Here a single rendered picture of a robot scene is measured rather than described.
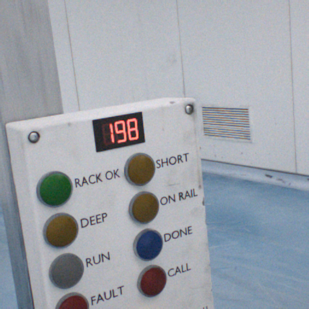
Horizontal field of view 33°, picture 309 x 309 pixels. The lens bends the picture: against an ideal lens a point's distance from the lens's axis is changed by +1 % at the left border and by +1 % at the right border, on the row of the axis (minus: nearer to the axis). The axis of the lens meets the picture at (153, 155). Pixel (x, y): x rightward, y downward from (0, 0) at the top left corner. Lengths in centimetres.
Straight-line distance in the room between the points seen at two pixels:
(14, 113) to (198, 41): 406
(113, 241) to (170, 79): 439
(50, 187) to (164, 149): 11
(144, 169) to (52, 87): 11
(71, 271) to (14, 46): 20
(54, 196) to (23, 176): 3
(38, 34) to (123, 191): 16
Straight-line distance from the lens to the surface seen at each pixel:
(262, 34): 403
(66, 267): 45
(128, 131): 45
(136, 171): 45
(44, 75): 48
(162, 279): 49
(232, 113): 430
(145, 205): 46
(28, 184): 43
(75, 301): 46
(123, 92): 502
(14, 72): 48
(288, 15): 388
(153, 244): 48
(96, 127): 44
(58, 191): 43
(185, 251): 51
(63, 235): 44
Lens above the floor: 114
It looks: 12 degrees down
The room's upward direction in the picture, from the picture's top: 6 degrees counter-clockwise
